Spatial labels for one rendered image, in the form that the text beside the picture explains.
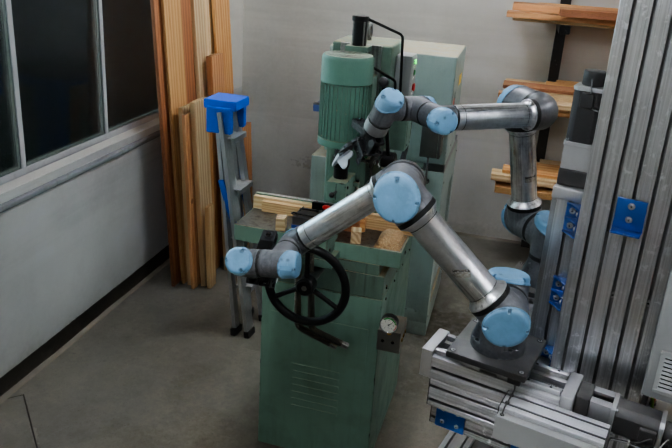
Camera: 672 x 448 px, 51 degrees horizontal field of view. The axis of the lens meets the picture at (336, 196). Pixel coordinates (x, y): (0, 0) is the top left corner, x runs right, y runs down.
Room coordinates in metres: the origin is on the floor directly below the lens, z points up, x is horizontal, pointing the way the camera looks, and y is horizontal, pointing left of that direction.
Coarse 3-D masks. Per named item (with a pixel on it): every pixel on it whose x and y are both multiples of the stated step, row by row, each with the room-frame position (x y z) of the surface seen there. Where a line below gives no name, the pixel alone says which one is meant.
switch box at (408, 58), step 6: (408, 54) 2.61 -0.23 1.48; (414, 54) 2.62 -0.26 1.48; (396, 60) 2.58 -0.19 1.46; (408, 60) 2.57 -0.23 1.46; (414, 60) 2.60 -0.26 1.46; (396, 66) 2.58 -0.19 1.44; (408, 66) 2.57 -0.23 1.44; (396, 72) 2.58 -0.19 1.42; (408, 72) 2.57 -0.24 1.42; (396, 78) 2.58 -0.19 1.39; (402, 78) 2.57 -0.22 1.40; (408, 78) 2.56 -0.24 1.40; (414, 78) 2.64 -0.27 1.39; (402, 84) 2.57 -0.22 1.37; (408, 84) 2.56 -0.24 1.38; (402, 90) 2.57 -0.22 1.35; (408, 90) 2.56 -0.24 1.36
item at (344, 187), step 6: (348, 174) 2.40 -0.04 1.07; (354, 174) 2.40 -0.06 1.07; (330, 180) 2.32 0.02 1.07; (336, 180) 2.32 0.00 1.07; (342, 180) 2.32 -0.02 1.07; (348, 180) 2.33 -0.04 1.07; (354, 180) 2.41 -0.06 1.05; (330, 186) 2.30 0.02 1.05; (336, 186) 2.30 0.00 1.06; (342, 186) 2.29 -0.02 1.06; (348, 186) 2.31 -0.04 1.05; (354, 186) 2.41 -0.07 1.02; (342, 192) 2.29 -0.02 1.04; (348, 192) 2.33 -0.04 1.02; (330, 198) 2.30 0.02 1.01; (336, 198) 2.30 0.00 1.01; (342, 198) 2.29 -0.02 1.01
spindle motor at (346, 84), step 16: (336, 64) 2.27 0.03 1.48; (352, 64) 2.26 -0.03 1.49; (368, 64) 2.29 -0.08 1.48; (336, 80) 2.26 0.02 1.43; (352, 80) 2.26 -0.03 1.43; (368, 80) 2.29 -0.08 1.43; (320, 96) 2.33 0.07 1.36; (336, 96) 2.26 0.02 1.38; (352, 96) 2.27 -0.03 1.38; (368, 96) 2.31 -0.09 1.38; (320, 112) 2.32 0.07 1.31; (336, 112) 2.27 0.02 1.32; (352, 112) 2.27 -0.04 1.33; (368, 112) 2.32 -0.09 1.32; (320, 128) 2.32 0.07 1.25; (336, 128) 2.27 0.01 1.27; (352, 128) 2.27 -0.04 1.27; (320, 144) 2.30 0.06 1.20; (336, 144) 2.26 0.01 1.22
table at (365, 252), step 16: (256, 208) 2.44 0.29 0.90; (240, 224) 2.27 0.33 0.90; (256, 224) 2.28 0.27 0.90; (272, 224) 2.29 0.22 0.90; (288, 224) 2.30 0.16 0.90; (240, 240) 2.27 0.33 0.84; (256, 240) 2.25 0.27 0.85; (368, 240) 2.20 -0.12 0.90; (304, 256) 2.11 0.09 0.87; (336, 256) 2.13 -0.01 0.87; (352, 256) 2.16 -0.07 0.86; (368, 256) 2.15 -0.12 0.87; (384, 256) 2.13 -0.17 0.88; (400, 256) 2.12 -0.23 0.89
